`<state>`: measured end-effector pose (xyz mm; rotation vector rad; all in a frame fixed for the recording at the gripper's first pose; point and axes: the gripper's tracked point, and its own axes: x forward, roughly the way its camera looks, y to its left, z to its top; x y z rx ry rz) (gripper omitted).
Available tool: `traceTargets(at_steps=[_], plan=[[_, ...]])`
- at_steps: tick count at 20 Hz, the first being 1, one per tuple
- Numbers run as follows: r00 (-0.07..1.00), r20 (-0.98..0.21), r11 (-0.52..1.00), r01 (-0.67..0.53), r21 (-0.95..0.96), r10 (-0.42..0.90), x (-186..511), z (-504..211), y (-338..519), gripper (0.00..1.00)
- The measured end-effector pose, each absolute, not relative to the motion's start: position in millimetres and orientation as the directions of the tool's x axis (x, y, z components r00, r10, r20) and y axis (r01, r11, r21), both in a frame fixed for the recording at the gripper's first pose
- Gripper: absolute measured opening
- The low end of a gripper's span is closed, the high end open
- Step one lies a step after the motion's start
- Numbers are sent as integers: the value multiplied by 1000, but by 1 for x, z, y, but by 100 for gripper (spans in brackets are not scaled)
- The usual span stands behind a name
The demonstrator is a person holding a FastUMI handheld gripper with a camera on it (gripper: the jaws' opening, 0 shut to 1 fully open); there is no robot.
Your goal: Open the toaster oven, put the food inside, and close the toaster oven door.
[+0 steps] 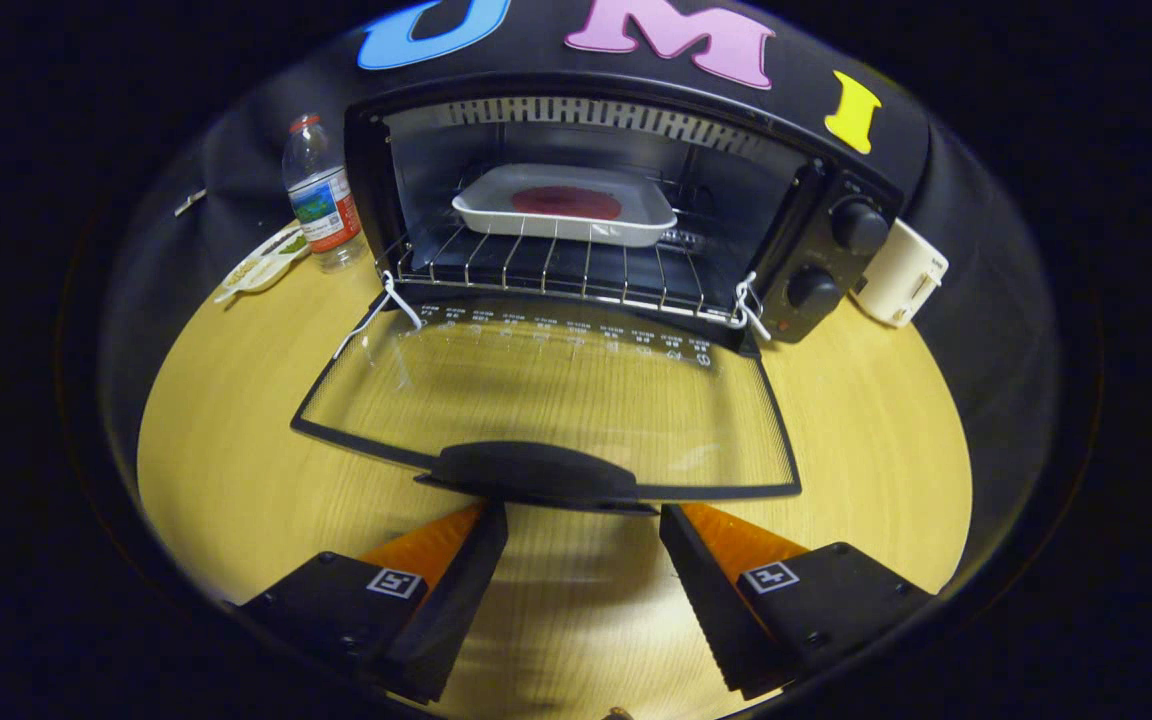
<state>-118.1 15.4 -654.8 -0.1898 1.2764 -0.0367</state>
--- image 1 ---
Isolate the white square tray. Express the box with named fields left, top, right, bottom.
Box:
left=451, top=163, right=679, bottom=249

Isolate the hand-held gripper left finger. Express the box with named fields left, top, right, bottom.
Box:
left=236, top=500, right=509, bottom=704

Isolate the white bread toaster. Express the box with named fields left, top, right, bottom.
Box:
left=851, top=218, right=950, bottom=329

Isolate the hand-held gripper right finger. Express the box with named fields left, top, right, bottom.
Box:
left=658, top=503, right=937, bottom=701

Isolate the clear plastic water bottle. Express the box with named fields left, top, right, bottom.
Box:
left=282, top=113, right=369, bottom=274

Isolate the round pink meat patty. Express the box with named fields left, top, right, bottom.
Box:
left=510, top=185, right=624, bottom=221

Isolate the black toaster oven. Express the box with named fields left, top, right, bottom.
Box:
left=291, top=72, right=905, bottom=516

